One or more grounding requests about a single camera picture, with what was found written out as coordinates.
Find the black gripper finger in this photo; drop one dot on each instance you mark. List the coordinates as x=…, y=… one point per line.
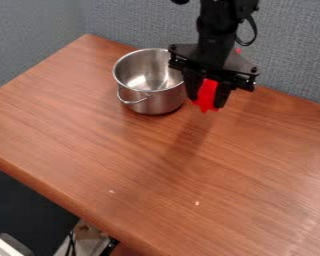
x=222, y=94
x=193, y=81

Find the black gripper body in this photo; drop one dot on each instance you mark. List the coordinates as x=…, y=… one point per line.
x=185, y=54

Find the red plastic block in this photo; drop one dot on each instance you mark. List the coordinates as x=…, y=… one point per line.
x=210, y=66

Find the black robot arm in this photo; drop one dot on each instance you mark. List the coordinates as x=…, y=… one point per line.
x=225, y=16

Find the stainless steel pot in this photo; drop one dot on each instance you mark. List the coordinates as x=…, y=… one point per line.
x=150, y=86

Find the white object at corner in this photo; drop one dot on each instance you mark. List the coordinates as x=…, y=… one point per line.
x=0, y=246

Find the grey table leg frame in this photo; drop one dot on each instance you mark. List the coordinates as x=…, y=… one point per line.
x=87, y=241

